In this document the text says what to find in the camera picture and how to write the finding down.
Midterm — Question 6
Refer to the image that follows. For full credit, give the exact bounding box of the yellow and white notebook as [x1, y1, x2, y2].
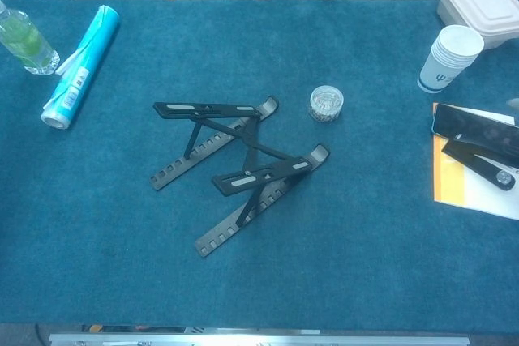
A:
[432, 101, 519, 220]

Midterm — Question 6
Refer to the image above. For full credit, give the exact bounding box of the black folding laptop stand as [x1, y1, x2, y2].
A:
[149, 95, 331, 260]

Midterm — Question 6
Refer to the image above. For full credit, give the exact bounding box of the clear jar of paper clips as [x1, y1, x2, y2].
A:
[309, 85, 345, 123]

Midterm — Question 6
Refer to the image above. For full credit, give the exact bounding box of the beige lidded takeaway box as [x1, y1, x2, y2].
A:
[435, 0, 519, 50]

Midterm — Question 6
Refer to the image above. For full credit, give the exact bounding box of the blue carpet table cover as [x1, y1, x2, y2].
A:
[0, 0, 519, 327]

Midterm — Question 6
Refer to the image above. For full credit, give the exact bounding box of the black smartphone with blue case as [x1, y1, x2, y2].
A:
[430, 102, 519, 159]

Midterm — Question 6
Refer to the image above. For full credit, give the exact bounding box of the light blue plastic wrap roll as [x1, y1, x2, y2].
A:
[40, 4, 121, 130]

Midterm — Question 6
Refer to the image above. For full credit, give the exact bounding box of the clear bottle with green label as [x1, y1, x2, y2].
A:
[0, 0, 61, 76]

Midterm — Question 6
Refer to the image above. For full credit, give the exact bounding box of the black stapler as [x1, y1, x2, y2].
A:
[440, 135, 519, 191]

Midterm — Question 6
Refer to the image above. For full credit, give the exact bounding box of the silver aluminium rail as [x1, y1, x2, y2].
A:
[48, 332, 471, 346]

